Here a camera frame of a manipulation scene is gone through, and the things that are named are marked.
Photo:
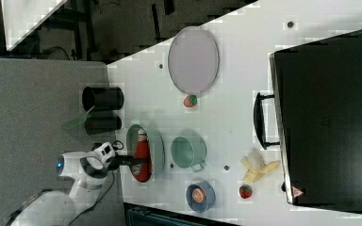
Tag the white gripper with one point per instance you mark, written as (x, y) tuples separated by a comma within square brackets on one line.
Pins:
[(105, 158)]

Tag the red ketchup bottle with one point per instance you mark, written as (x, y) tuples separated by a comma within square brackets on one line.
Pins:
[(142, 171)]

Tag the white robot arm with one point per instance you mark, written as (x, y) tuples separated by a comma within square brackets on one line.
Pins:
[(88, 171)]

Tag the green oval strainer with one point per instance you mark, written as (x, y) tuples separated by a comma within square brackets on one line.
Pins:
[(155, 144)]

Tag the small black cup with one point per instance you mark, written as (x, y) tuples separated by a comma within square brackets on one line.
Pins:
[(95, 126)]

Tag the large black cup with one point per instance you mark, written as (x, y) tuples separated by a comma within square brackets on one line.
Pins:
[(101, 99)]

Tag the green mug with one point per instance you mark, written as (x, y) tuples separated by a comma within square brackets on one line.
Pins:
[(189, 152)]

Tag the orange slice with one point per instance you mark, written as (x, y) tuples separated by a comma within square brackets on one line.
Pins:
[(198, 195)]

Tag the strawberry near plate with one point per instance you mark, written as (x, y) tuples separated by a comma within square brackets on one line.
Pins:
[(190, 101)]

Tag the blue bowl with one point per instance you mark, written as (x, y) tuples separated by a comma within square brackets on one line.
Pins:
[(210, 197)]

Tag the grey round plate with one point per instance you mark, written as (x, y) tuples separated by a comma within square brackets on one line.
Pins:
[(193, 60)]

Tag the strawberry near banana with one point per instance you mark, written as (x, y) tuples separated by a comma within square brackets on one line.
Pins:
[(245, 192)]

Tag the peeled banana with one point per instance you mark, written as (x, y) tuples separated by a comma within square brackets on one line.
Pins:
[(256, 167)]

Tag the toaster oven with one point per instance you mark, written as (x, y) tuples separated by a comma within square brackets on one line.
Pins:
[(317, 94)]

